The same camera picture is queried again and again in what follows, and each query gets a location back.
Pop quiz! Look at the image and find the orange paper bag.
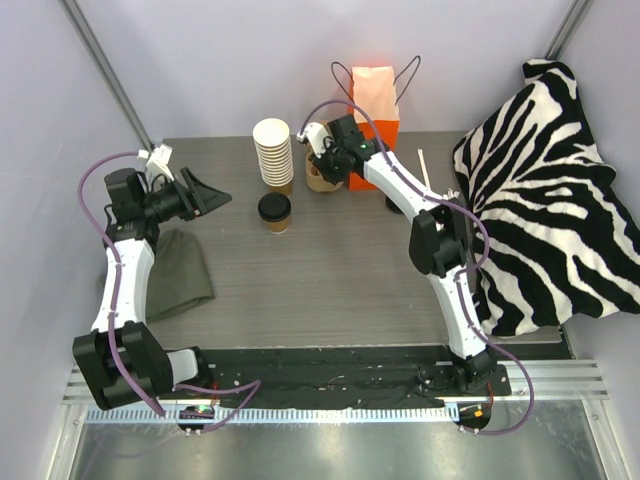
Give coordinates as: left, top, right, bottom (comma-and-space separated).
330, 55, 422, 192

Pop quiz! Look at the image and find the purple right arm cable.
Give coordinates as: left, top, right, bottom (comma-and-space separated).
298, 98, 536, 437

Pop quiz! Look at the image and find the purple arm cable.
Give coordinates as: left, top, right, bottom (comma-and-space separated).
75, 150, 262, 459
298, 98, 536, 437

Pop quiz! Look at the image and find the stack of black lids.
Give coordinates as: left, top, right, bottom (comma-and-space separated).
385, 197, 399, 213

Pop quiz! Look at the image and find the stack of paper cups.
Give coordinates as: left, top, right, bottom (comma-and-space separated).
252, 118, 294, 196

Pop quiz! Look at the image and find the white slotted cable duct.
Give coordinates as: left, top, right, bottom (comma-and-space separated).
85, 402, 459, 425

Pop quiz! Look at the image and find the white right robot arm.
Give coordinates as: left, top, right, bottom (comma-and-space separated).
297, 115, 496, 395

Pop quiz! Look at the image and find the zebra print blanket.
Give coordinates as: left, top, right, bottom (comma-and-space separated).
452, 59, 639, 337

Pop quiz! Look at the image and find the brown paper coffee cup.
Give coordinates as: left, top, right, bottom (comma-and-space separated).
263, 217, 291, 234

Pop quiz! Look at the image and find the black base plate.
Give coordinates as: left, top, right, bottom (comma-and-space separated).
203, 345, 512, 410

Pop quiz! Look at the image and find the black plastic cup lid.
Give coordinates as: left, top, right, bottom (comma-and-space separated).
257, 192, 291, 222

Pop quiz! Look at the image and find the cardboard cup carrier stack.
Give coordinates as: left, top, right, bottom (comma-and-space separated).
305, 150, 343, 193

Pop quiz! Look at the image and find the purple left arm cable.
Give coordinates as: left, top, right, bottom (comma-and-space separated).
75, 150, 262, 459

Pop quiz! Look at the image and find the pile of wrapped straws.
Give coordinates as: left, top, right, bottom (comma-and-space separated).
417, 148, 460, 200

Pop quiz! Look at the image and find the olive green cloth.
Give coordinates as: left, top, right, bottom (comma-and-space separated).
115, 230, 214, 328

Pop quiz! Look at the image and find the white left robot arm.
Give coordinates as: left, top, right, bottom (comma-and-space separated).
72, 144, 232, 416

